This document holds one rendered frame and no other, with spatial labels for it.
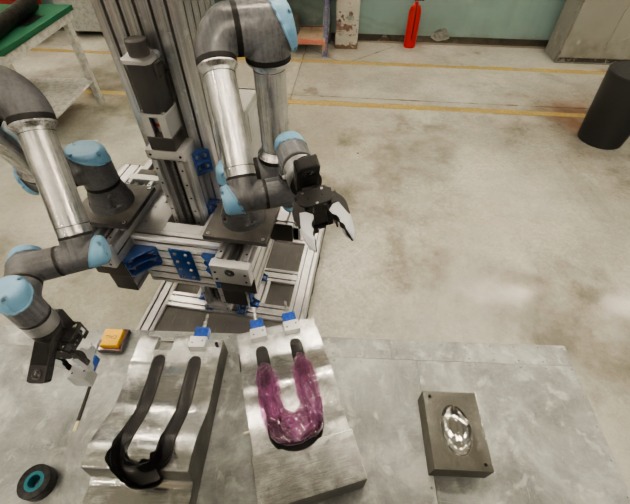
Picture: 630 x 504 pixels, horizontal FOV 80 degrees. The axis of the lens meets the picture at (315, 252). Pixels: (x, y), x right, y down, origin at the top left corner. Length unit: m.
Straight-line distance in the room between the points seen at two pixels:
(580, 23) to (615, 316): 3.97
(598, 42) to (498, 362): 5.23
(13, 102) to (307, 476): 1.06
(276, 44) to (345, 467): 1.03
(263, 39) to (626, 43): 5.67
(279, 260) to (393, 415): 1.33
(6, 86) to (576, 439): 1.66
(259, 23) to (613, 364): 2.41
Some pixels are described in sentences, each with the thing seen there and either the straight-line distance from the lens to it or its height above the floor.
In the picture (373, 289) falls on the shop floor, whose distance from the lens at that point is 2.42.
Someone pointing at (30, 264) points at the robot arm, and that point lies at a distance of 1.08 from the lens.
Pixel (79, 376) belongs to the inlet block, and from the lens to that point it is 1.25.
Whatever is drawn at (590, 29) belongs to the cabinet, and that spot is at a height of 0.40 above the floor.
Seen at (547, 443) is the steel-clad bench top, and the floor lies 0.80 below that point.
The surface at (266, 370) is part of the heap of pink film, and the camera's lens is 1.14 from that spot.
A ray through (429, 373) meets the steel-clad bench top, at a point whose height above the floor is 0.80.
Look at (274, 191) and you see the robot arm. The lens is 0.92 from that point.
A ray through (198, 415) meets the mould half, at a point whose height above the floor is 0.89.
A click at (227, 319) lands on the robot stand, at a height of 0.21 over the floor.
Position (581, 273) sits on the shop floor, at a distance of 3.04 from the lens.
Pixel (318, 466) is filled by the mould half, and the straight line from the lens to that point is 1.05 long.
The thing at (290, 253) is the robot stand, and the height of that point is 0.21.
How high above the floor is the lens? 1.93
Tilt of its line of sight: 48 degrees down
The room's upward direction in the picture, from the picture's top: straight up
